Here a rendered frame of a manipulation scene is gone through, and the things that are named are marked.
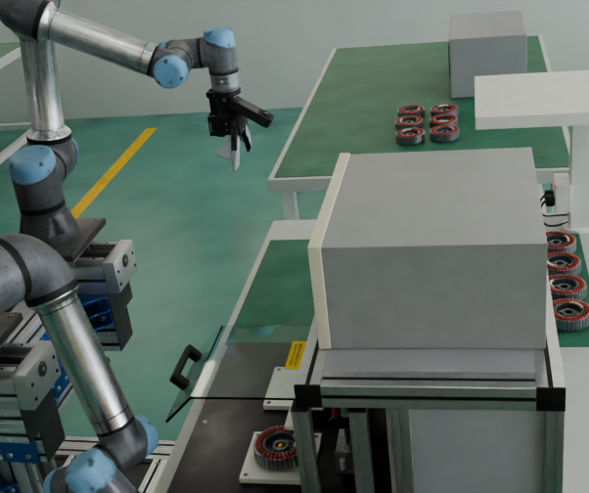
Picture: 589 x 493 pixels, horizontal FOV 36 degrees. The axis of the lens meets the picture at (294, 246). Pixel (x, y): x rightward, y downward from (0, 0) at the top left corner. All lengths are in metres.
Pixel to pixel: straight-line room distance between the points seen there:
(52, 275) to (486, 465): 0.81
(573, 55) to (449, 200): 4.82
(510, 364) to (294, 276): 1.19
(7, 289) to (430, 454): 0.76
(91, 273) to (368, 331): 1.00
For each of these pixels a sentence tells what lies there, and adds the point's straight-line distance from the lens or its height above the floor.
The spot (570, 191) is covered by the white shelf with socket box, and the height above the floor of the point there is 0.88.
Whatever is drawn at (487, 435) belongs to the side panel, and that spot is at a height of 1.01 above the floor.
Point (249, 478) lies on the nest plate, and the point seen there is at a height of 0.78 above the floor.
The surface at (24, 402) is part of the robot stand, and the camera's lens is 2.02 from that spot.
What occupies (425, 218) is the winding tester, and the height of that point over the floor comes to 1.32.
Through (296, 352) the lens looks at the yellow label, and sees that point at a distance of 1.72.
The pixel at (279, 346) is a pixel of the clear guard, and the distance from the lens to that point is 1.74.
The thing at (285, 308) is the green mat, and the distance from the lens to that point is 2.49.
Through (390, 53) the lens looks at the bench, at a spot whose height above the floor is 0.75.
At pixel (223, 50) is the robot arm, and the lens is 2.29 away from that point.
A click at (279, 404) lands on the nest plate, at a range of 2.07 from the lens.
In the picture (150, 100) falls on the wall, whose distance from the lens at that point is 6.87.
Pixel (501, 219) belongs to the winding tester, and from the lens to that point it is 1.59.
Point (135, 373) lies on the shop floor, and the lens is 3.74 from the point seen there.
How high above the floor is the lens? 2.00
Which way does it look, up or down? 26 degrees down
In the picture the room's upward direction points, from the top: 7 degrees counter-clockwise
